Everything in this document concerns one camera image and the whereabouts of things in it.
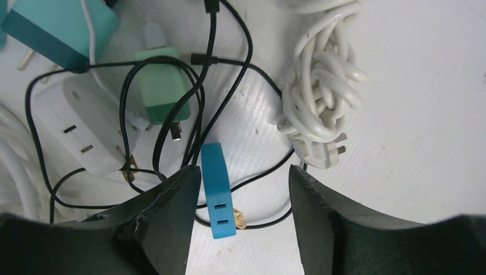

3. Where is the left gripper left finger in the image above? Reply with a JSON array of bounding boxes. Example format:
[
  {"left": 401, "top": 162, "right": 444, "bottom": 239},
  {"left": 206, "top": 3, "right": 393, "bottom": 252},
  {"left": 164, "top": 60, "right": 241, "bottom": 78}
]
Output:
[{"left": 1, "top": 166, "right": 201, "bottom": 274}]

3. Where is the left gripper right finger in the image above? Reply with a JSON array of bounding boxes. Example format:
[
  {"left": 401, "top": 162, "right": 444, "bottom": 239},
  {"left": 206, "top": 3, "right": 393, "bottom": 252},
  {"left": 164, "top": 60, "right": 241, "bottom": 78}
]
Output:
[{"left": 289, "top": 166, "right": 485, "bottom": 274}]

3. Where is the teal charger block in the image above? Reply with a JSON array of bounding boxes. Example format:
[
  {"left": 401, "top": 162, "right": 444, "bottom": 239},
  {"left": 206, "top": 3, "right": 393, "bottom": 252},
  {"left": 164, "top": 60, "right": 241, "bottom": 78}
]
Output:
[{"left": 1, "top": 0, "right": 120, "bottom": 73}]

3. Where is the green USB charger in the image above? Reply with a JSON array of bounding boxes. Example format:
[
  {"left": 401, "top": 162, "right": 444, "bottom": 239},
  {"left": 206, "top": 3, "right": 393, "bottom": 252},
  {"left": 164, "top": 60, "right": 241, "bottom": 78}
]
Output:
[{"left": 134, "top": 19, "right": 187, "bottom": 125}]

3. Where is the white coiled cable with plug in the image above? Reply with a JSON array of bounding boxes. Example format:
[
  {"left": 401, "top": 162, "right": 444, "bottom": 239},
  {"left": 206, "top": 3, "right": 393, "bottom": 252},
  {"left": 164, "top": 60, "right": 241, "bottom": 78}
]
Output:
[{"left": 276, "top": 0, "right": 367, "bottom": 170}]

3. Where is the black thin cable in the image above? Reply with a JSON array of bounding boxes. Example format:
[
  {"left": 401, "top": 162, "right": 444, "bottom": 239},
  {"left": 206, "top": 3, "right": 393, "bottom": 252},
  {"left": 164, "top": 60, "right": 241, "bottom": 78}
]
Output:
[{"left": 25, "top": 0, "right": 304, "bottom": 230}]

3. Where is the light blue plug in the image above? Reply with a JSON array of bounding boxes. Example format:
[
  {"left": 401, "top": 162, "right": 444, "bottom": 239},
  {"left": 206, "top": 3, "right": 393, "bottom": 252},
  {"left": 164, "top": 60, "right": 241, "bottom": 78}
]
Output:
[{"left": 201, "top": 143, "right": 237, "bottom": 239}]

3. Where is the white multi-plug adapter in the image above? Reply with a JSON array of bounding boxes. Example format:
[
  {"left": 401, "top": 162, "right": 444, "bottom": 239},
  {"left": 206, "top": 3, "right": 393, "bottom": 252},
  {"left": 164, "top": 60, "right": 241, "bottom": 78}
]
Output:
[{"left": 31, "top": 73, "right": 126, "bottom": 176}]

